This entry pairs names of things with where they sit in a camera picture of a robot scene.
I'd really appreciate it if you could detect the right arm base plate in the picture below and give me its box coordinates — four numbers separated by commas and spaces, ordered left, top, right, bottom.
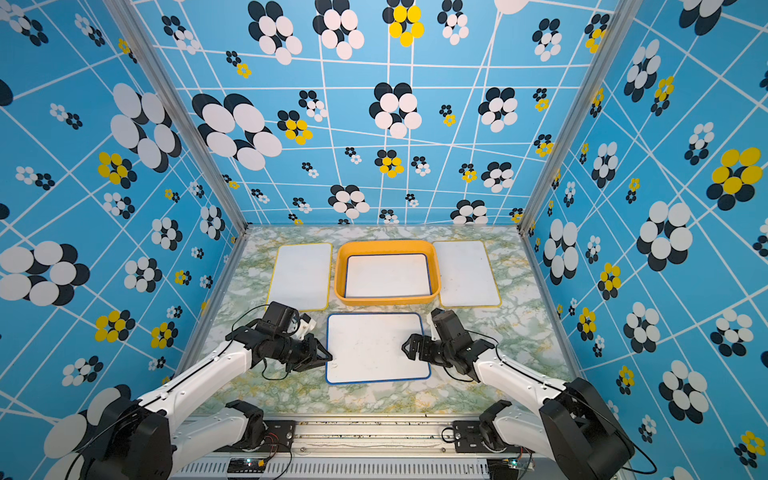
449, 420, 529, 455

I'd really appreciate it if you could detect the yellow framed whiteboard far right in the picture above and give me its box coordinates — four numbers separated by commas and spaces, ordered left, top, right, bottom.
434, 240, 501, 309

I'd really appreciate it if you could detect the right controller circuit board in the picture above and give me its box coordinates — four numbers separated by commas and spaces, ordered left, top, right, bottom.
487, 459, 527, 480

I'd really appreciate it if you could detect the aluminium frame post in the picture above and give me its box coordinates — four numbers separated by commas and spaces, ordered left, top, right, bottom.
103, 0, 250, 235
519, 0, 644, 236

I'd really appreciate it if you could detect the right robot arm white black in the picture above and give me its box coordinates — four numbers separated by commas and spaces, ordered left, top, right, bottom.
401, 334, 636, 479

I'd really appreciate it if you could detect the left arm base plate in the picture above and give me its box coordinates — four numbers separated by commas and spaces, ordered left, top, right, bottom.
216, 419, 297, 453

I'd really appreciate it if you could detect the yellow plastic storage box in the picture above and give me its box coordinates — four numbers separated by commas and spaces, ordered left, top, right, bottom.
334, 240, 441, 306

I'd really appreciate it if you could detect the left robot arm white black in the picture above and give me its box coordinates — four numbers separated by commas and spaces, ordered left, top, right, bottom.
65, 325, 333, 479

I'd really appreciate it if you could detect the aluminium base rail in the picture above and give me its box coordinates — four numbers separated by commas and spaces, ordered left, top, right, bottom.
113, 413, 637, 480

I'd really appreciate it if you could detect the right aluminium frame post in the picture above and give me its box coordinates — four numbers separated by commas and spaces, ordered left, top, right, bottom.
519, 0, 644, 236

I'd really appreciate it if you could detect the left aluminium frame post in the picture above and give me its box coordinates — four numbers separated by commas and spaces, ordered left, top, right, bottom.
103, 0, 250, 235

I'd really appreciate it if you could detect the yellow framed whiteboard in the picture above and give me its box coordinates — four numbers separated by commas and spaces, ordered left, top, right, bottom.
267, 243, 333, 312
434, 240, 501, 309

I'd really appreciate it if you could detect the left controller circuit board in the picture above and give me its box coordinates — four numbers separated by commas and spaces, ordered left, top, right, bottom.
227, 457, 267, 475

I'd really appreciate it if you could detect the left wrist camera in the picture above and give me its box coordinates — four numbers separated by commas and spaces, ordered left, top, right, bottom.
261, 302, 316, 339

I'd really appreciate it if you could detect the yellow framed whiteboard far left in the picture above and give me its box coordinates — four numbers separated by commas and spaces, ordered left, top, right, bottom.
267, 243, 333, 312

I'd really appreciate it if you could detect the controller circuit board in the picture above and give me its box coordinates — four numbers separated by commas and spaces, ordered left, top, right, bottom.
227, 457, 267, 475
487, 459, 527, 480

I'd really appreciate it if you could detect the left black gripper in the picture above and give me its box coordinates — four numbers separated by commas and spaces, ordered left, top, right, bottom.
276, 331, 337, 370

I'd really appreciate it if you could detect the blue framed whiteboard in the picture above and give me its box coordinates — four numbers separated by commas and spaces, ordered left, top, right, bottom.
344, 253, 433, 299
326, 312, 431, 385

